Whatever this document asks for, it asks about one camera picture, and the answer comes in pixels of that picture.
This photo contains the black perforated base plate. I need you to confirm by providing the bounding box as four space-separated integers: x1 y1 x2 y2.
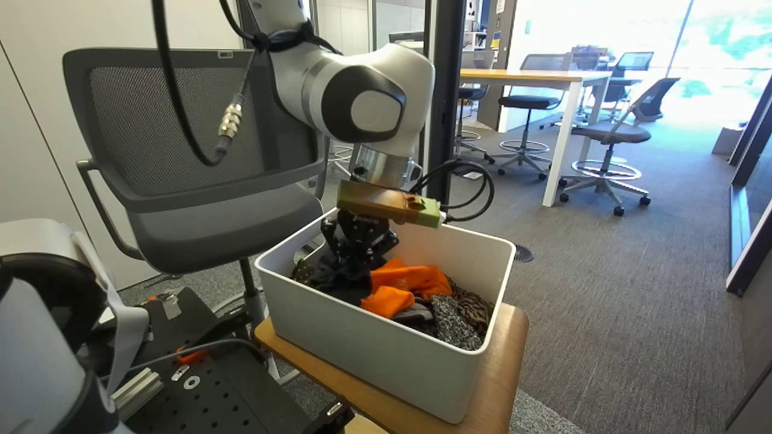
116 290 354 434

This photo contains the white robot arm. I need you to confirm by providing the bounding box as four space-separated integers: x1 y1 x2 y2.
247 0 435 277

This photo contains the orange clothing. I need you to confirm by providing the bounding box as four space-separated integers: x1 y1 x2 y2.
360 261 452 318

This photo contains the black glass partition post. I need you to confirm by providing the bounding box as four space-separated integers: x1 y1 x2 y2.
424 0 466 171

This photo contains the wooden side table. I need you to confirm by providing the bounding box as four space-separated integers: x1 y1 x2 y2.
254 304 529 434

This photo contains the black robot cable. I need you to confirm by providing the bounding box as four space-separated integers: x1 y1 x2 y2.
150 0 496 227

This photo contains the orange handled tool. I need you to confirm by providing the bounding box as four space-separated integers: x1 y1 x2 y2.
173 350 208 367

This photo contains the grey mesh office stool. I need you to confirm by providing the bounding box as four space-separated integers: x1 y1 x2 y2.
558 78 675 218

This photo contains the grey office chair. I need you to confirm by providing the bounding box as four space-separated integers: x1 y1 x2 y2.
61 45 341 324

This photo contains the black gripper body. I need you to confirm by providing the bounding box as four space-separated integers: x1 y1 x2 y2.
320 209 397 272

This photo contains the white plastic basket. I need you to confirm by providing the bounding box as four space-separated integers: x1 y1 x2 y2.
254 219 518 425

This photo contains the speckled grey clothing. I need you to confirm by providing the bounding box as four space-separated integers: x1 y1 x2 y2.
394 294 487 350

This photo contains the dark grey clothing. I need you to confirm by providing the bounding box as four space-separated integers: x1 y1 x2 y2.
290 243 371 306

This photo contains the long wooden white table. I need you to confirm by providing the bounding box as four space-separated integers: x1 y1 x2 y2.
458 65 616 209

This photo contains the blue swivel office chair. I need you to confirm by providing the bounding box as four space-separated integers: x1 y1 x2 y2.
479 50 580 183

